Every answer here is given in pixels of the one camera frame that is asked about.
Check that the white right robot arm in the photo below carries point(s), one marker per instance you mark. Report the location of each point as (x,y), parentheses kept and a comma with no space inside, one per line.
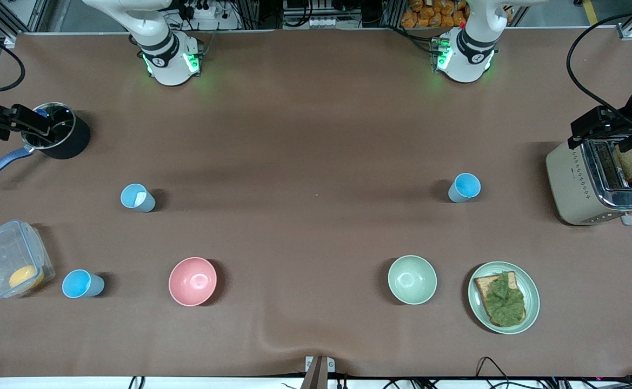
(167,54)

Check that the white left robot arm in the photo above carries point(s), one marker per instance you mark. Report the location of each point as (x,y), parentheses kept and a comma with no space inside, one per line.
(470,54)

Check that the brown table cover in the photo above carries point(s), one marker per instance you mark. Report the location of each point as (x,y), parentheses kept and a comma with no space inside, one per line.
(294,162)

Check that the green lettuce leaf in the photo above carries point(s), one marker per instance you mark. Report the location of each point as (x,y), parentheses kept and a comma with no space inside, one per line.
(505,302)

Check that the toast slice under lettuce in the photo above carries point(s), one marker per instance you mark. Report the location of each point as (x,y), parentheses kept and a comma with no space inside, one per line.
(482,286)

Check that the bag of orange buns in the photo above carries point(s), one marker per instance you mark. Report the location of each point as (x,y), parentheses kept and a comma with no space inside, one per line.
(429,15)

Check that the pink bowl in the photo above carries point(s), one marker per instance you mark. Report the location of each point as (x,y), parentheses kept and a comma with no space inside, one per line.
(192,281)

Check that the glass lid with blue knob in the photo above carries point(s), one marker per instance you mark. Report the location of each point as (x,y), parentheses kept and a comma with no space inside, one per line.
(62,123)

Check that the blue plastic cup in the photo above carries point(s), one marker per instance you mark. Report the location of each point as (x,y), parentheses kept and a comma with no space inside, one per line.
(80,284)
(464,187)
(136,197)

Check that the small white power strip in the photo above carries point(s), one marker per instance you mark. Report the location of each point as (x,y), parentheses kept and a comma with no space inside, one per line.
(322,22)

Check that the pale green plate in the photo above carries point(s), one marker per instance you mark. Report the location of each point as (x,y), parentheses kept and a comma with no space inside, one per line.
(532,302)

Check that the beige and chrome toaster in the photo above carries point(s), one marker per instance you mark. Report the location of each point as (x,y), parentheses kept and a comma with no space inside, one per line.
(570,183)

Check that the white power strip with plugs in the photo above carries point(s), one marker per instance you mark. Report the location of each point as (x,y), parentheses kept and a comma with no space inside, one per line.
(205,12)

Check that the round yellow food piece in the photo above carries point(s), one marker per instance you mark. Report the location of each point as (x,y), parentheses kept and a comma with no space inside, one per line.
(25,277)

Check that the clear plastic food container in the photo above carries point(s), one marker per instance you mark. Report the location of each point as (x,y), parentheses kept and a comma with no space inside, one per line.
(2,254)

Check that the metal bracket with post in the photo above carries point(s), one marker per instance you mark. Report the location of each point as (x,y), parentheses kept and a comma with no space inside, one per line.
(316,373)

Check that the pale green bowl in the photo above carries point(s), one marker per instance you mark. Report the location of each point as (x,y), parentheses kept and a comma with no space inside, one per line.
(412,280)

